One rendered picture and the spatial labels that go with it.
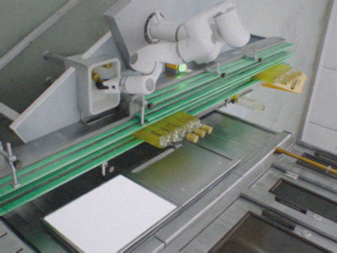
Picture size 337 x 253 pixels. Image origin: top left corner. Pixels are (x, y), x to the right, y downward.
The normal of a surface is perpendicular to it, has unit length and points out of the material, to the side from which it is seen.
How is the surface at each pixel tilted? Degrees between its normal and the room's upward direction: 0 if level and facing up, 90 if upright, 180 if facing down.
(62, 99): 0
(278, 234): 90
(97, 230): 90
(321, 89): 90
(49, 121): 0
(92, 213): 90
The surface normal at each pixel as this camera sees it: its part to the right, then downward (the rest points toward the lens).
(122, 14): 0.80, 0.31
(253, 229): 0.06, -0.88
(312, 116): -0.63, 0.33
